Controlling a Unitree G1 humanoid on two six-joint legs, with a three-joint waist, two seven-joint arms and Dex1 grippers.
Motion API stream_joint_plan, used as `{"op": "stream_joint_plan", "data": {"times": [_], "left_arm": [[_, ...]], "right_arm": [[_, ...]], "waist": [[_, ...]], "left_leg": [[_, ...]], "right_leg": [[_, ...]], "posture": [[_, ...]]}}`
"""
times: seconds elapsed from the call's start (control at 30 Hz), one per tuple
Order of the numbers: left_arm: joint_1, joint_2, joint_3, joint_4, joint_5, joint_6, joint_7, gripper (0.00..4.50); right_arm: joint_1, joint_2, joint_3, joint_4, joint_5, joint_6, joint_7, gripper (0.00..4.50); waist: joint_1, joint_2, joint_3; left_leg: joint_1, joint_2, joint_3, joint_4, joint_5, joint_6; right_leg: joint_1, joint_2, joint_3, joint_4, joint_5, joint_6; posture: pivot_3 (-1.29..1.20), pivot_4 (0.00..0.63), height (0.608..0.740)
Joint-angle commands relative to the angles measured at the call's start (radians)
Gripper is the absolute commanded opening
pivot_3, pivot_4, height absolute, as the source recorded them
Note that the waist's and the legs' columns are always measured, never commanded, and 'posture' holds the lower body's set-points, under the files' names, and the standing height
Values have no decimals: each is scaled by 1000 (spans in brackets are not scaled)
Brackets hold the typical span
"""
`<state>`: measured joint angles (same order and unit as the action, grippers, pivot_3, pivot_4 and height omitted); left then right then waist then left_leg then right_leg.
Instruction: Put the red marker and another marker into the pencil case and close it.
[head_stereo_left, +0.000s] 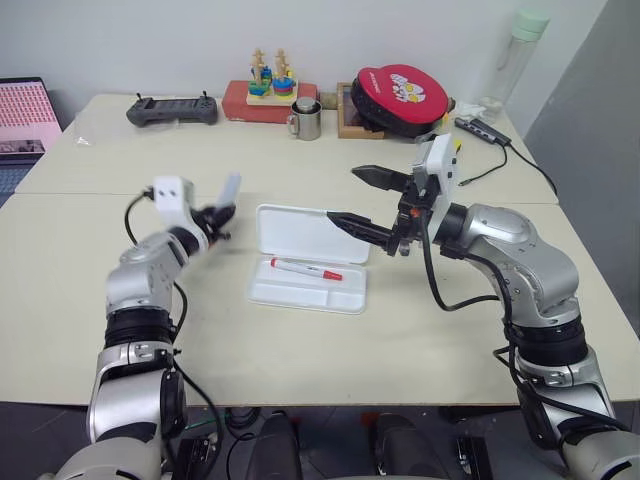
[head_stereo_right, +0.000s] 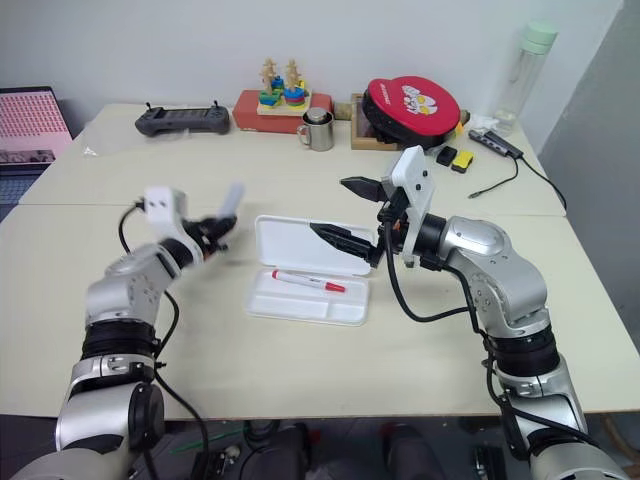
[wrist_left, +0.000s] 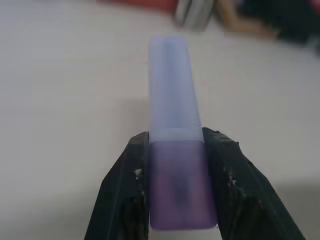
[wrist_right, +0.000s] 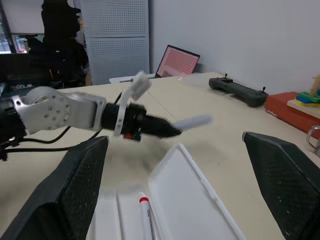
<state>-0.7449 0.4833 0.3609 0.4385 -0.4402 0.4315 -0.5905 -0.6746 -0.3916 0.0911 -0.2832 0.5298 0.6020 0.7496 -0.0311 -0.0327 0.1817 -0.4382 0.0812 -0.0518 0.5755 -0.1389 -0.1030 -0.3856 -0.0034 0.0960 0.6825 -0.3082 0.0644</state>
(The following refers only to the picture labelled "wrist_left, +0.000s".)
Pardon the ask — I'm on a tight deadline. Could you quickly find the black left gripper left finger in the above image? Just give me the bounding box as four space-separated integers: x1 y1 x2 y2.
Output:
83 131 151 240

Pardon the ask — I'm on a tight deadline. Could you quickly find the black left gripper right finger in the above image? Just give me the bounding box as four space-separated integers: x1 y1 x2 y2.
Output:
201 126 307 240

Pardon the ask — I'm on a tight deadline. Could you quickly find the purple highlighter marker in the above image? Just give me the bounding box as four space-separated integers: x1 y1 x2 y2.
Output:
147 35 217 230

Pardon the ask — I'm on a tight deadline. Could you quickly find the dark background object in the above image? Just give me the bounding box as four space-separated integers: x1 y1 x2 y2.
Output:
216 0 320 48

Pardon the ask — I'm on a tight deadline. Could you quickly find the red object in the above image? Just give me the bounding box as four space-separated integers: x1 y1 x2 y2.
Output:
96 0 180 16

